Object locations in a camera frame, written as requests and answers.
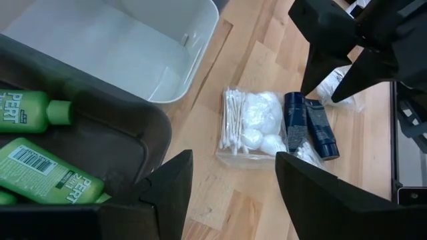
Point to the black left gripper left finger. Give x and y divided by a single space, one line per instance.
170 200

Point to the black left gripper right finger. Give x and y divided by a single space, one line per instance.
333 213

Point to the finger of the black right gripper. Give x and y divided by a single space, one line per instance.
327 36
373 71

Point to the clear bag of cotton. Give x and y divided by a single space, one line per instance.
333 88

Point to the dark navy toiletry tube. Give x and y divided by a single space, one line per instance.
322 133
295 120

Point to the green Pert shampoo bottle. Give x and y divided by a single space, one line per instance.
43 173
26 111

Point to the printed bag of cotton swabs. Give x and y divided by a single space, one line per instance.
308 155

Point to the dark grey plastic bin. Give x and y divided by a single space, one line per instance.
110 133

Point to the bag of swabs and cotton balls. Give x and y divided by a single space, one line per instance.
257 123

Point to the pale plastic storage bin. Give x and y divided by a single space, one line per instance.
116 50

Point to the black metal rig frame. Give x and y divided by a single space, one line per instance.
410 116

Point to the small black camera box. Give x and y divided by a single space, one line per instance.
413 196

